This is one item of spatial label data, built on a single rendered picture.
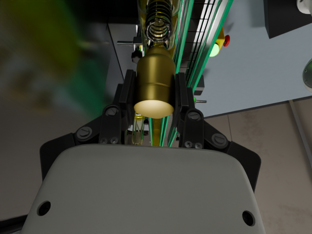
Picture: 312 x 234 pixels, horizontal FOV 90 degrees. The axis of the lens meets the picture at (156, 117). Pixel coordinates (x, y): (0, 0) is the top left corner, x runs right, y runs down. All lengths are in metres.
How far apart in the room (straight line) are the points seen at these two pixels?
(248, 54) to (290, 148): 2.22
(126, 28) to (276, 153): 2.68
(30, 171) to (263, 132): 2.91
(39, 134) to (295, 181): 2.83
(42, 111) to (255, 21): 0.69
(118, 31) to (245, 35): 0.48
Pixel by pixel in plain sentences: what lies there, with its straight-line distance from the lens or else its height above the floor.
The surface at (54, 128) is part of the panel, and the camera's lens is 0.22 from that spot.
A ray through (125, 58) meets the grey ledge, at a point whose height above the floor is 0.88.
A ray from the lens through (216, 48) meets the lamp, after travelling 0.63.
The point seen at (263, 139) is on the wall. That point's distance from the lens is 2.94.
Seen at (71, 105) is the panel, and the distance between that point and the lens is 0.25.
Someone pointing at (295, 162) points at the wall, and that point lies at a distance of 2.89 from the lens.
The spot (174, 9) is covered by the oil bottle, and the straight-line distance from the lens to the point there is 0.23.
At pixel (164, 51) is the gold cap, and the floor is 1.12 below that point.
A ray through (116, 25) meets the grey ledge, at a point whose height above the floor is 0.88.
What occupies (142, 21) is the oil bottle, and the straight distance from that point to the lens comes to 0.26.
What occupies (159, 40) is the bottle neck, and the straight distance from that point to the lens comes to 0.19.
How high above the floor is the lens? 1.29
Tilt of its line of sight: 23 degrees down
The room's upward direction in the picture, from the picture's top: 178 degrees counter-clockwise
